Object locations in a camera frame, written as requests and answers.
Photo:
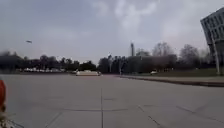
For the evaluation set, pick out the tall slim tower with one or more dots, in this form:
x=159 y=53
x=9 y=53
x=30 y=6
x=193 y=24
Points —
x=132 y=49

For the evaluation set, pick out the pale low concrete block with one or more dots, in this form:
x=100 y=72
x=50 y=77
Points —
x=87 y=73

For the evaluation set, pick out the row of trees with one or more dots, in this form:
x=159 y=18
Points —
x=146 y=63

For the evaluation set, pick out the grey concrete slab plaza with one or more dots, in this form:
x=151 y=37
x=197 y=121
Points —
x=110 y=100

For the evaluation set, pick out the white car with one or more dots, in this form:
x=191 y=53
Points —
x=153 y=72

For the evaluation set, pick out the dark kerb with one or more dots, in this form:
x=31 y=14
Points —
x=173 y=81

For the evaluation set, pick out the row of parked cars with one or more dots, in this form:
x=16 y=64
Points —
x=43 y=70

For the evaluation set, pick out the grass strip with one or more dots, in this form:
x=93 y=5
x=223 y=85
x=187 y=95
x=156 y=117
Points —
x=196 y=72

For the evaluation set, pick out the street lamp pole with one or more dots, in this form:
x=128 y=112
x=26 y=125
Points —
x=29 y=41

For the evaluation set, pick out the pale pole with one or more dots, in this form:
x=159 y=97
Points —
x=216 y=56

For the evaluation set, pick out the grey building with window grid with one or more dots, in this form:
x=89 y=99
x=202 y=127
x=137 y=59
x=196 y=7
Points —
x=215 y=28

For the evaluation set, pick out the red object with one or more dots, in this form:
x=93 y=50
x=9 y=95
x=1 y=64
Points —
x=2 y=93

